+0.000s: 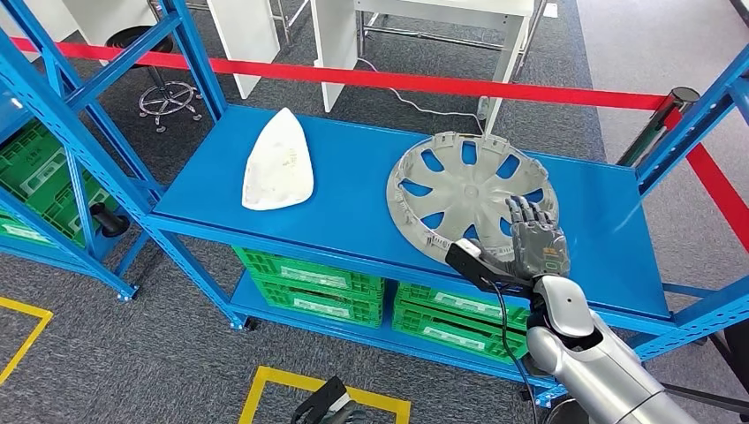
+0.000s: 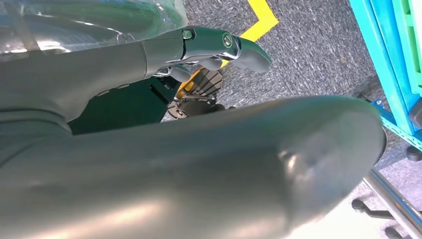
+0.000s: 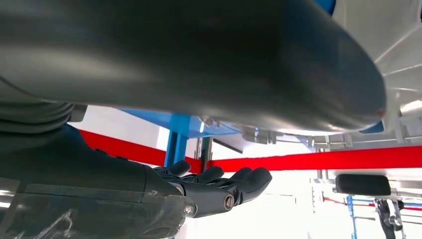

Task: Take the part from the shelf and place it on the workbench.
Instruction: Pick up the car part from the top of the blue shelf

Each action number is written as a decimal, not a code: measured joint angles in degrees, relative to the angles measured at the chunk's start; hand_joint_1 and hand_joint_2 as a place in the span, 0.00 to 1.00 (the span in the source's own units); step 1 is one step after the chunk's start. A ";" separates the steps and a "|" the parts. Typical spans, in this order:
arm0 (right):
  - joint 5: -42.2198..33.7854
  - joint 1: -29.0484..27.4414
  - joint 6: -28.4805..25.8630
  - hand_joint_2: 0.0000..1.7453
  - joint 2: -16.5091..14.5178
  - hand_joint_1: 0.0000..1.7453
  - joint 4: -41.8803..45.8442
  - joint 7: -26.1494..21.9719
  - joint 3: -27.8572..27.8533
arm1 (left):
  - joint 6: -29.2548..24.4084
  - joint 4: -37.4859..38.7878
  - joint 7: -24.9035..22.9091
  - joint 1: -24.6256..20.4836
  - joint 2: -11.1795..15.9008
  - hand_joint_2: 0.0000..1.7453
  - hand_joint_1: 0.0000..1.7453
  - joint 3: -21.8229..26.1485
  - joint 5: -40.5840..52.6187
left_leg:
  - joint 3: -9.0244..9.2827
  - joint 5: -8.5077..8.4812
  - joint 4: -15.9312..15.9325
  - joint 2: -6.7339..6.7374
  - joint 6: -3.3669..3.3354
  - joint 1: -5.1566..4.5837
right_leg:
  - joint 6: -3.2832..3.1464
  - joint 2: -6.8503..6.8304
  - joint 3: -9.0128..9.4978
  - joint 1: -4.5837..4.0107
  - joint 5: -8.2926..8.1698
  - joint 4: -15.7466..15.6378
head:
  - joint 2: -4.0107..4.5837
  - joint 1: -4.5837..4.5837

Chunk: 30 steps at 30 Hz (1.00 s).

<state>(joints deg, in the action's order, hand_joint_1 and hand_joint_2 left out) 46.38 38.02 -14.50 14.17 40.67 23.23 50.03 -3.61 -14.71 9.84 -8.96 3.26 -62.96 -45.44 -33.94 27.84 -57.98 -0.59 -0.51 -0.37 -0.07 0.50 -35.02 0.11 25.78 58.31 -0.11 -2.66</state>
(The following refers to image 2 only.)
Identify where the blue metal shelf rack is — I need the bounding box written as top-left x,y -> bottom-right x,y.
349,0 -> 422,162

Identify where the dark robot leg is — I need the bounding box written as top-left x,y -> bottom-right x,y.
69,67 -> 236,134

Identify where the green plastic crate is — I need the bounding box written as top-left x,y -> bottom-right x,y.
392,0 -> 422,96

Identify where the yellow floor tape square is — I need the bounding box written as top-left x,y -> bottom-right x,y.
176,0 -> 280,100

